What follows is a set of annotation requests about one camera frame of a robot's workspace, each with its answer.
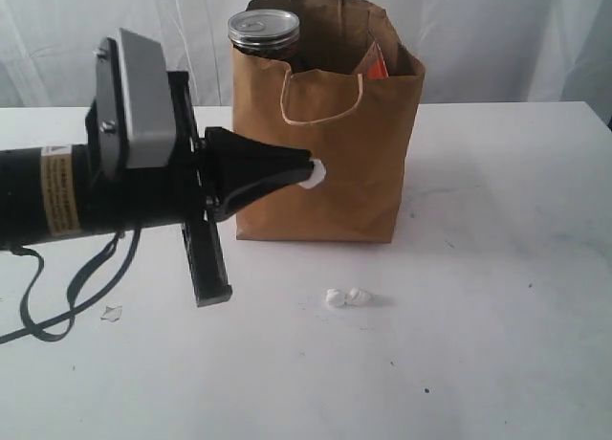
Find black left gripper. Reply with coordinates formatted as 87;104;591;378
83;71;315;307

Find dark can with pull-tab lid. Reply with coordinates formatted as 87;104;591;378
228;9;304;72

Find brown pouch with orange label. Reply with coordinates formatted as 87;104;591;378
353;39;389;79

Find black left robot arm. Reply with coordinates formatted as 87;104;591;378
1;71;320;307

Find brown paper shopping bag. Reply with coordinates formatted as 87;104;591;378
232;0;426;243

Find small torn tape scrap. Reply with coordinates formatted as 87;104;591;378
100;305;122;323

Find white backdrop curtain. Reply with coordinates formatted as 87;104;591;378
1;0;611;117

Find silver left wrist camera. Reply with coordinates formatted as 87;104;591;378
95;29;177;181

